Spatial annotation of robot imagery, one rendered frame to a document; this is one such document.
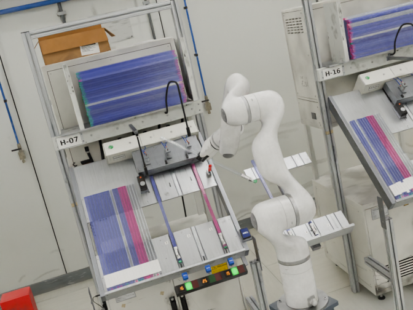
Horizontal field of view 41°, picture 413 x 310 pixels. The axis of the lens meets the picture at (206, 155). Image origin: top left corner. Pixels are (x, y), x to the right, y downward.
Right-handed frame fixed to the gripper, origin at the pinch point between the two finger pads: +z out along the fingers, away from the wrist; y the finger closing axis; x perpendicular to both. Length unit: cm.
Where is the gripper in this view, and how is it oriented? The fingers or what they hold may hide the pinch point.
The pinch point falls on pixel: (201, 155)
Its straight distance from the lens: 261.9
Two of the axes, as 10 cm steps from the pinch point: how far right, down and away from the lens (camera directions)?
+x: 8.3, 5.0, 2.6
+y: -2.8, 7.6, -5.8
